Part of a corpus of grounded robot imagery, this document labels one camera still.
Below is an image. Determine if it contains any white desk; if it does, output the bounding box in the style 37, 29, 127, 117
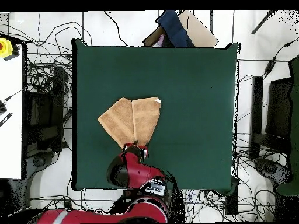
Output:
0, 44, 24, 180

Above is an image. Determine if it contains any orange towel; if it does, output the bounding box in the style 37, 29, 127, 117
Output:
97, 96, 162, 150

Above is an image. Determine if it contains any black striped strip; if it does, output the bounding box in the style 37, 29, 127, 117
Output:
0, 112, 13, 128

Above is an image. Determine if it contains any black rod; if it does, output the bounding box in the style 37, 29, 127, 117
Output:
251, 9, 276, 35

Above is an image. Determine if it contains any black table leg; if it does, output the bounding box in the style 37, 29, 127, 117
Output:
224, 179, 239, 216

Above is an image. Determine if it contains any yellow emergency stop button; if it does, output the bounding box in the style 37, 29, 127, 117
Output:
0, 37, 20, 61

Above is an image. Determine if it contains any black box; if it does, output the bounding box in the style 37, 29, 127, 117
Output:
266, 78, 294, 141

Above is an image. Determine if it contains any cardboard box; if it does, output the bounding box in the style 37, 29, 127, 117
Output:
142, 10, 219, 48

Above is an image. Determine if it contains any black computer case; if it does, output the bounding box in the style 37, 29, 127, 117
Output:
25, 66, 66, 152

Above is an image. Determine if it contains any black cable tangle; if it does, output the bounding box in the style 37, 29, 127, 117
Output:
233, 135, 288, 222
25, 20, 92, 113

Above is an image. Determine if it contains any black bar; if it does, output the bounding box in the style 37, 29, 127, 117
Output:
249, 76, 264, 159

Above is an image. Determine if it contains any blue cloth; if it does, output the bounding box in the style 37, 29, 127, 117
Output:
155, 10, 194, 48

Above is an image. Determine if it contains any dark green table cloth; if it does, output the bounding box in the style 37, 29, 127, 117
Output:
71, 38, 241, 195

